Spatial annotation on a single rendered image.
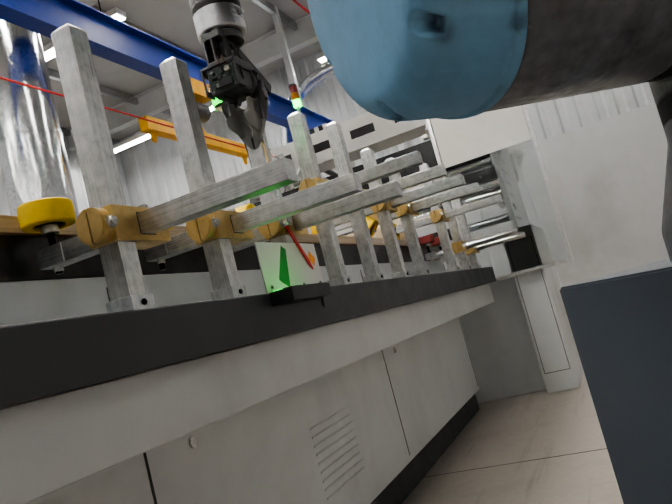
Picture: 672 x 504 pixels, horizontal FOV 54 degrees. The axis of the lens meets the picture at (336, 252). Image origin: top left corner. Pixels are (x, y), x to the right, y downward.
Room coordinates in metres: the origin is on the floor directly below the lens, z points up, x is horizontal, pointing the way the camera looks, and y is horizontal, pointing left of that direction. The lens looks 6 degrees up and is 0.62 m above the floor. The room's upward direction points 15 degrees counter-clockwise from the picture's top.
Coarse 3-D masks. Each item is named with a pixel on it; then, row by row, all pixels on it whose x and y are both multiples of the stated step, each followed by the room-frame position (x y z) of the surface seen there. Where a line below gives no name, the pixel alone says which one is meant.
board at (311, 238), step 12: (0, 216) 0.95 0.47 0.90; (12, 216) 0.97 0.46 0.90; (0, 228) 0.95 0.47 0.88; (12, 228) 0.96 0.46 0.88; (72, 228) 1.08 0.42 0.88; (180, 228) 1.36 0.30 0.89; (300, 240) 1.89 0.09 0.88; (312, 240) 1.97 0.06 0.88; (348, 240) 2.25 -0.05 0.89; (372, 240) 2.48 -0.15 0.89
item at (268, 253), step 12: (264, 252) 1.22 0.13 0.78; (276, 252) 1.26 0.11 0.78; (288, 252) 1.31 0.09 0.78; (300, 252) 1.36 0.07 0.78; (312, 252) 1.42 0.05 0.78; (264, 264) 1.21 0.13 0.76; (276, 264) 1.25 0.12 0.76; (288, 264) 1.30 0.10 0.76; (300, 264) 1.35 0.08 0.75; (312, 264) 1.40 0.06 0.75; (264, 276) 1.20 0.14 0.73; (276, 276) 1.24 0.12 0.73; (300, 276) 1.33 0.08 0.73; (312, 276) 1.39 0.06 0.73; (276, 288) 1.23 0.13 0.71
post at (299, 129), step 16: (304, 128) 1.57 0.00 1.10; (304, 144) 1.56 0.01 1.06; (304, 160) 1.57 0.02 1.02; (304, 176) 1.57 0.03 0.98; (320, 176) 1.59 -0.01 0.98; (320, 224) 1.57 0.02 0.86; (320, 240) 1.57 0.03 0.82; (336, 240) 1.58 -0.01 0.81; (336, 256) 1.56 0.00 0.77; (336, 272) 1.56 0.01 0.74
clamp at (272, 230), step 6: (276, 222) 1.30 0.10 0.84; (258, 228) 1.32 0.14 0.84; (264, 228) 1.31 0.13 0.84; (270, 228) 1.31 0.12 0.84; (276, 228) 1.30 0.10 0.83; (282, 228) 1.32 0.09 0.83; (294, 228) 1.36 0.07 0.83; (306, 228) 1.42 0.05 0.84; (264, 234) 1.31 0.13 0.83; (270, 234) 1.31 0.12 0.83; (276, 234) 1.31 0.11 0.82; (282, 234) 1.32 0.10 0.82; (288, 234) 1.34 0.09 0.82; (294, 234) 1.36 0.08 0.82; (300, 234) 1.39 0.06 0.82; (306, 234) 1.41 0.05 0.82
